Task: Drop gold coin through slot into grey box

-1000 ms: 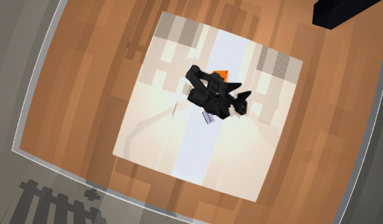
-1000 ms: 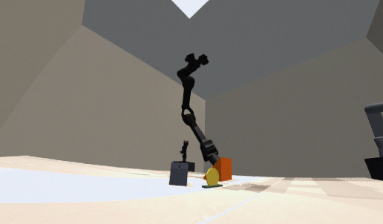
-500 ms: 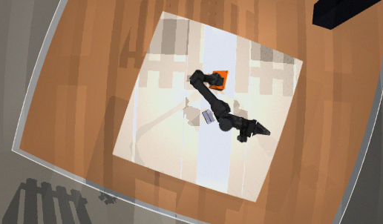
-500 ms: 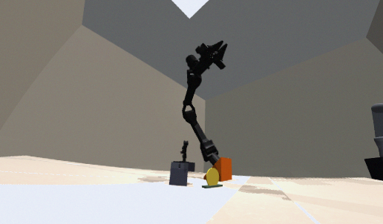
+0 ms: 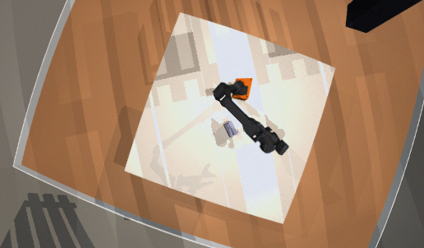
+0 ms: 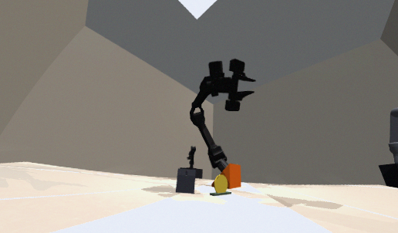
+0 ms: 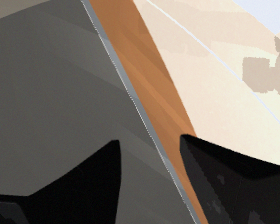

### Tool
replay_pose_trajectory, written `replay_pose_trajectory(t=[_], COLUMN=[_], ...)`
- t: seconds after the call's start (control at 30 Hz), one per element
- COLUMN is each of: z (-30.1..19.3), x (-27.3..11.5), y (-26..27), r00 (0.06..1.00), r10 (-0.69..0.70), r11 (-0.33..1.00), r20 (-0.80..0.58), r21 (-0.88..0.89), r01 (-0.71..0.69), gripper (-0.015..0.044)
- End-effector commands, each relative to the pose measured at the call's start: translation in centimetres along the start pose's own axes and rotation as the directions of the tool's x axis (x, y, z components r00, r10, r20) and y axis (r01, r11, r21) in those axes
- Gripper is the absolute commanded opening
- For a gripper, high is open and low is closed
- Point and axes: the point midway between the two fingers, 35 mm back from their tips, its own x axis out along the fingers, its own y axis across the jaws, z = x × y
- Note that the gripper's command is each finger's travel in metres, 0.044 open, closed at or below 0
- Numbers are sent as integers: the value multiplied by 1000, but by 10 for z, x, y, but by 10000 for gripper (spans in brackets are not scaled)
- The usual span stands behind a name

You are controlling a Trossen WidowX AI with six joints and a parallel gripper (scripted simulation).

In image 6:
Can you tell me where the gold coin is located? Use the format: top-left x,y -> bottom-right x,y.
214,174 -> 228,193

